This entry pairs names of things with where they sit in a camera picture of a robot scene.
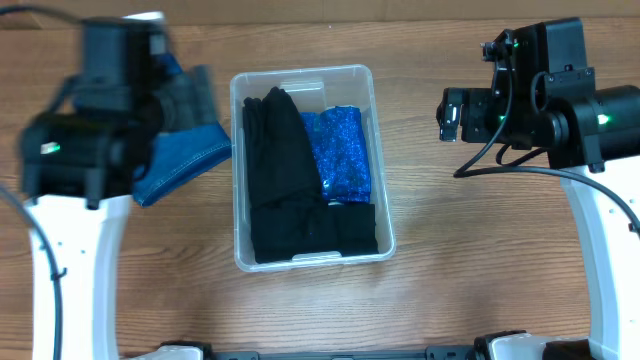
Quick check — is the clear plastic storage container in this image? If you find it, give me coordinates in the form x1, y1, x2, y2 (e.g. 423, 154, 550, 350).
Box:
230, 64, 396, 272

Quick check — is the black garment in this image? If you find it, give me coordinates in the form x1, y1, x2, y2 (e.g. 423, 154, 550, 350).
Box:
251, 203, 379, 263
243, 87, 327, 208

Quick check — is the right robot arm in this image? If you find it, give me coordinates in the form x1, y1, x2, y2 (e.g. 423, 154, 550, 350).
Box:
436, 18, 639, 359

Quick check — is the blue denim cloth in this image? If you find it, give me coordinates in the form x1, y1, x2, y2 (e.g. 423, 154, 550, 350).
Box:
133, 123, 231, 208

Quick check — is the sparkly blue green fabric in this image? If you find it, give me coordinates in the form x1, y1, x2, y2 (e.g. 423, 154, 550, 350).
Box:
301, 106, 372, 203

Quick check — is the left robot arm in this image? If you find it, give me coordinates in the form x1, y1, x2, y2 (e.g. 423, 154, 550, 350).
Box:
18, 11, 217, 359

